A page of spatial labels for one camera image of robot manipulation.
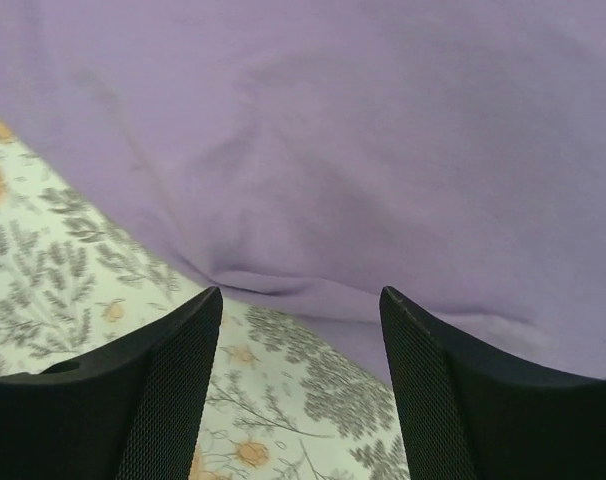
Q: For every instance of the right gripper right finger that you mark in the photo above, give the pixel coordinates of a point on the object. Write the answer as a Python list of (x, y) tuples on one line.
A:
[(470, 411)]

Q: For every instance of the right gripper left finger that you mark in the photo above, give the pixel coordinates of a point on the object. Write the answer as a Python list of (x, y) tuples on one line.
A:
[(130, 409)]

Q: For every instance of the purple t shirt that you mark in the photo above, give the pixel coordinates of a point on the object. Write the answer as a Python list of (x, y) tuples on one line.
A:
[(302, 155)]

